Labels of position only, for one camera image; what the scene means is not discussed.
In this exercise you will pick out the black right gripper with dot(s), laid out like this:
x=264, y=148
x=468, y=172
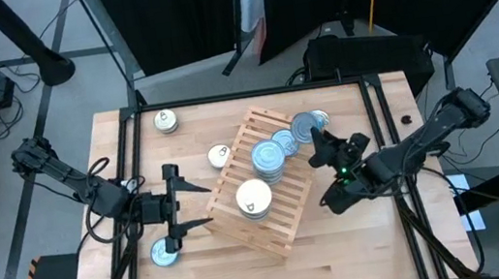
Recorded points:
x=349, y=189

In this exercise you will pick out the white floor sheet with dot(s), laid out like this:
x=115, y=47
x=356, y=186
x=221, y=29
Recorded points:
x=475, y=220

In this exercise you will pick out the teal orange label can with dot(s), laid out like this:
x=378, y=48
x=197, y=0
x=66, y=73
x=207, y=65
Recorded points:
x=301, y=127

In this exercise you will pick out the small black knob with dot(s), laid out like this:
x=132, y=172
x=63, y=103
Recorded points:
x=406, y=119

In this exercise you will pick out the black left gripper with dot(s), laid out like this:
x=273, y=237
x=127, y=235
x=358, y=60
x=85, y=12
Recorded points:
x=156, y=208

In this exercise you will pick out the black floor beam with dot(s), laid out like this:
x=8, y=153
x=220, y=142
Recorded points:
x=496, y=185

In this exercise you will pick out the black equipment case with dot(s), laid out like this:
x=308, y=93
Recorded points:
x=368, y=59

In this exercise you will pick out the grey metal beam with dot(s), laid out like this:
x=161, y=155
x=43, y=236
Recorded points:
x=109, y=32

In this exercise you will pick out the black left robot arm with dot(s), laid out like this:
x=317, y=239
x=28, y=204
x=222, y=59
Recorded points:
x=90, y=191

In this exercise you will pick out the black pole stand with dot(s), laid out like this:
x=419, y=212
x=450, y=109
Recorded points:
x=19, y=35

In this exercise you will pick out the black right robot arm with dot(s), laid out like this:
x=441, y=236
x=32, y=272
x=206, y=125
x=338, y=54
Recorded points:
x=425, y=134

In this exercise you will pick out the black metal table frame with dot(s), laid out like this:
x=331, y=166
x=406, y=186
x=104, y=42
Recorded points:
x=248, y=94

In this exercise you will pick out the wooden slatted shelf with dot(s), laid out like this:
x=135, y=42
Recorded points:
x=288, y=202

